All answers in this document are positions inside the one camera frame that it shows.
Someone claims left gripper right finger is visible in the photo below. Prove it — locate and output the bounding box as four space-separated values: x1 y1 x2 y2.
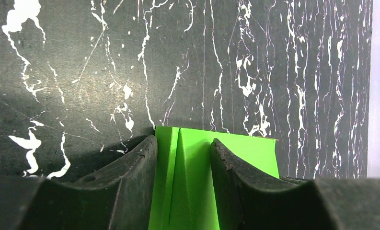
210 139 380 230

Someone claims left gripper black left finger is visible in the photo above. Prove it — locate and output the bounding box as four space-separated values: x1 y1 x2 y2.
0 135 158 230

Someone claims green paper box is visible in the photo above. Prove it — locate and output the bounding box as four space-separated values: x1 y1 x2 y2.
149 126 279 230

